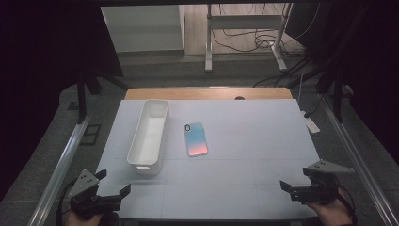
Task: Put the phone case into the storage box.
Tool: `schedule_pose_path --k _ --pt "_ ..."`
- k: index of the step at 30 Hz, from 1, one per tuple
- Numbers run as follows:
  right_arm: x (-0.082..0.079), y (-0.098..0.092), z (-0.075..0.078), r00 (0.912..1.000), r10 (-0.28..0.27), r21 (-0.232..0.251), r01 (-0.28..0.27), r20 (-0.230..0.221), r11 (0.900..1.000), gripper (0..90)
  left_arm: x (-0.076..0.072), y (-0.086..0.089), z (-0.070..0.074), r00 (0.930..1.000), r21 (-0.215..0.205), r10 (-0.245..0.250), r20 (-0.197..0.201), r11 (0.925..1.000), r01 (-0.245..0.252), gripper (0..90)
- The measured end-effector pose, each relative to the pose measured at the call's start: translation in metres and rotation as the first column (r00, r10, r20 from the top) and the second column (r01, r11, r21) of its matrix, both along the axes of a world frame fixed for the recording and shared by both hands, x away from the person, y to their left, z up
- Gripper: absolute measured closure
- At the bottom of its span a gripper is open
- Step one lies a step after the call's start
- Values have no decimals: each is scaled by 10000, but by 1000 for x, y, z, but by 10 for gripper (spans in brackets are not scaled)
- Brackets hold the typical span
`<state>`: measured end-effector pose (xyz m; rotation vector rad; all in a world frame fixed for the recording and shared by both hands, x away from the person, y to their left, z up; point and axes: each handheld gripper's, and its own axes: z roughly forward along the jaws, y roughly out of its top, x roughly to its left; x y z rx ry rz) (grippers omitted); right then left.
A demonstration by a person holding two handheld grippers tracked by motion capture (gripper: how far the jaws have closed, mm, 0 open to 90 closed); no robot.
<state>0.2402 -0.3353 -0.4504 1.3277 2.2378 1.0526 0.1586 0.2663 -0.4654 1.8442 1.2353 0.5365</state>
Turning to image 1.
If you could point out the person's right hand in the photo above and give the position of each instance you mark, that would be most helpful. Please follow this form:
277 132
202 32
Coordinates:
331 213

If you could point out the grey metal desk frame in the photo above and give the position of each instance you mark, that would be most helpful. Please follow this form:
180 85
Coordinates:
244 22

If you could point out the white cabinet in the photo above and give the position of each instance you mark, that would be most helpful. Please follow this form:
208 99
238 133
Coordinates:
144 28

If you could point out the white plastic storage bin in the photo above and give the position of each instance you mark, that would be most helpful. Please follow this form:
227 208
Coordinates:
147 138

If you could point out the white power strip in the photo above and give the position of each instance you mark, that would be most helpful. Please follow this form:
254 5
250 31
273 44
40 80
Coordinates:
311 124

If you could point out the person's left hand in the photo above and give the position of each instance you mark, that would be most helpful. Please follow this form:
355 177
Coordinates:
80 220

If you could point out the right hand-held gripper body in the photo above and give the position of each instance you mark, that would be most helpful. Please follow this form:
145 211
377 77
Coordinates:
316 190

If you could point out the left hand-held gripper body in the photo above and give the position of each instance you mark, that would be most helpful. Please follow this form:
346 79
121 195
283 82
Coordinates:
91 201

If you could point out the black metal stand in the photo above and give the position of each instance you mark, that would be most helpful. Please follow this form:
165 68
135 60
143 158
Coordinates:
337 100
82 100

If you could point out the white table cover board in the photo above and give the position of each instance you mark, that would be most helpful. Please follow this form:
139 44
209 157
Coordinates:
244 157

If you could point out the blue pink phone case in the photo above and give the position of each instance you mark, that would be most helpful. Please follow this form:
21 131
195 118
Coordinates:
195 139

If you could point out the dark curtain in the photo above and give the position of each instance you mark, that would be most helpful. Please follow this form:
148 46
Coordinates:
47 62
370 62

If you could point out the wooden table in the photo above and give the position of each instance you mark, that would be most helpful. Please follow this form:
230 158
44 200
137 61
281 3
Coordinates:
188 93

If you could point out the aluminium rail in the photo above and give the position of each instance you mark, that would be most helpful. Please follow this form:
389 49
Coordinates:
360 163
59 169

